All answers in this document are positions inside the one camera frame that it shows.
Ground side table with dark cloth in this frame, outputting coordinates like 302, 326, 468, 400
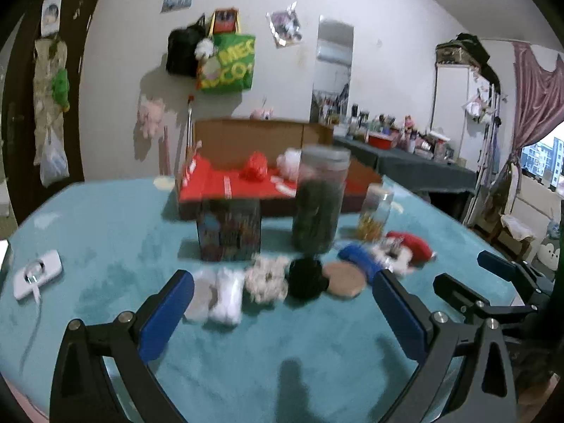
334, 136, 480, 207

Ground green hanging item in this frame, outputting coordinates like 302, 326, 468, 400
50, 69, 71, 112

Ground wall mirror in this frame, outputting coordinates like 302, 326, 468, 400
310, 15, 355, 125

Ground cardboard box with red lining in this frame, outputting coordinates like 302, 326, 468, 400
176, 117, 384, 221

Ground white charger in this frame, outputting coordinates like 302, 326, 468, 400
12, 250, 63, 301

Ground black pompom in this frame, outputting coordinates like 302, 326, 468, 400
286, 256, 330, 306

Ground mop with orange grip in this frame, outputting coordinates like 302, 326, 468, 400
185, 94, 195, 153

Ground pink curtain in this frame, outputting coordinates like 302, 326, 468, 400
493, 41, 564, 212

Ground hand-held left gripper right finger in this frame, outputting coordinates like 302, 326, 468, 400
371, 269, 518, 423

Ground white pompom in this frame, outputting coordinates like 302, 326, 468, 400
277, 149, 302, 180

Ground green tote bag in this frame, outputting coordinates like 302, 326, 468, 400
196, 8, 257, 94

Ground white cable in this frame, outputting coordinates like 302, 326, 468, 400
17, 269, 45, 373

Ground grey fluffy soft piece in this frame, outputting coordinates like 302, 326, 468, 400
183, 269, 217, 323

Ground red pompom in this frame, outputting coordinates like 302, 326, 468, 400
240, 152, 269, 182

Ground door picture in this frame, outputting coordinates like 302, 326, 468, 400
41, 0, 62, 37

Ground wooden stool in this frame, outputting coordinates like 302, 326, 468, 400
488, 212, 537, 258

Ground white plush charm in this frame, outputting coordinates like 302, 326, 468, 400
195, 38, 216, 61

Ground white refrigerator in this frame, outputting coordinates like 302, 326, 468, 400
431, 62, 504, 172

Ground hanging plastic bags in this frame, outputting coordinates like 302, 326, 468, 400
32, 37, 72, 188

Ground window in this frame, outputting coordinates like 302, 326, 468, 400
520, 123, 564, 197

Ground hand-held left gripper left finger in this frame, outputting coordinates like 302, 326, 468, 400
50, 269, 195, 423

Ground dark wooden door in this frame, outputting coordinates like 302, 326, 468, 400
0, 0, 107, 230

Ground tan round pad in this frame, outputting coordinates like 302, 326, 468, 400
323, 261, 367, 298

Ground red soft toy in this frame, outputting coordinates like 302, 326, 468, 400
382, 230, 436, 276

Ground small jar with yellow contents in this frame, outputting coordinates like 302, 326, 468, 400
358, 183, 394, 241

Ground colourful printed cube box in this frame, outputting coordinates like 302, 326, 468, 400
196, 198, 263, 262

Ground large jar with dark contents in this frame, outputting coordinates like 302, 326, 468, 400
292, 145, 352, 255

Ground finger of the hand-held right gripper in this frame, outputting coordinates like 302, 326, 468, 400
477, 250, 552, 295
433, 273, 536, 332

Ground black bag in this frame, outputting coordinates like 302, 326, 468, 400
166, 14, 208, 78

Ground patterned suitcase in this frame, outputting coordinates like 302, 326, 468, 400
435, 32, 491, 70

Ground white fluffy soft piece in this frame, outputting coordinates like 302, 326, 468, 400
208, 268, 246, 327

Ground wall photo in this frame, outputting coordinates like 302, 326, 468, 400
266, 3, 304, 49

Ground cream knitted scrunchie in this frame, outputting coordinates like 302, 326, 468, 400
244, 256, 292, 304

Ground white round plush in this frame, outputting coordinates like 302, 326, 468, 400
537, 224, 564, 271

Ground blue soft toy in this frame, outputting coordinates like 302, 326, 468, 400
338, 244, 385, 283

